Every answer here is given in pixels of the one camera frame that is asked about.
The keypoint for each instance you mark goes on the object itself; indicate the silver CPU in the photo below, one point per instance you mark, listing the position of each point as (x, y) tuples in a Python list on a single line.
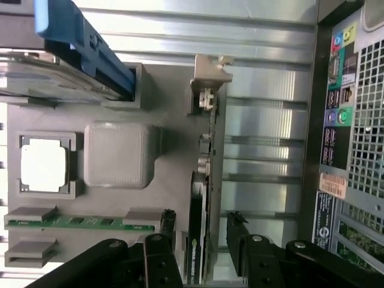
[(43, 165)]

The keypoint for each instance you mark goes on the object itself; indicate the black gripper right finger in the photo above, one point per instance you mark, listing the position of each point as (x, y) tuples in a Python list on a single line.
[(261, 264)]

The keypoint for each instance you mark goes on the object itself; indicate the pink case label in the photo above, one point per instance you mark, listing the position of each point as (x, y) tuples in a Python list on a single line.
[(333, 185)]

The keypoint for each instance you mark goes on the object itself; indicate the grey parts rack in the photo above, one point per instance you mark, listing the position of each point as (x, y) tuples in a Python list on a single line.
[(174, 150)]

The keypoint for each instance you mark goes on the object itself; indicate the hard disk with blue caddy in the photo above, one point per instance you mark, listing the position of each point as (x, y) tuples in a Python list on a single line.
[(90, 51)]

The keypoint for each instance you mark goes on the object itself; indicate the green RAM stick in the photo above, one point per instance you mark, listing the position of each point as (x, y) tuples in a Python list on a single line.
[(84, 222)]

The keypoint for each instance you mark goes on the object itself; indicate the open dark PC case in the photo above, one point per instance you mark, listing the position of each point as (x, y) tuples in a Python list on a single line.
[(369, 135)]

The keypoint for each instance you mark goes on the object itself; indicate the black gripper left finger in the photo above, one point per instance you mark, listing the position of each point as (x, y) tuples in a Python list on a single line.
[(159, 261)]

